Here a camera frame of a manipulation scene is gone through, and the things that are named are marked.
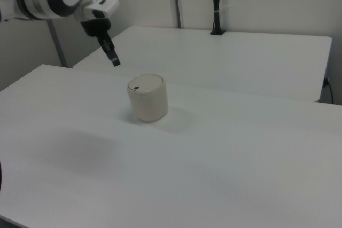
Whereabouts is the black power cable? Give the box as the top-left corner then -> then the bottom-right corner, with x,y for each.
326,78 -> 335,104

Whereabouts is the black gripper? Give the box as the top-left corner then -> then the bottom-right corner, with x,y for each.
81,18 -> 121,68

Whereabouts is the cream trash bin with lid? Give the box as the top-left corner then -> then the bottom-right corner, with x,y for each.
126,73 -> 169,123

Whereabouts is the white side table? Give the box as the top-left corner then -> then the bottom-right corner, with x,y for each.
72,26 -> 333,103

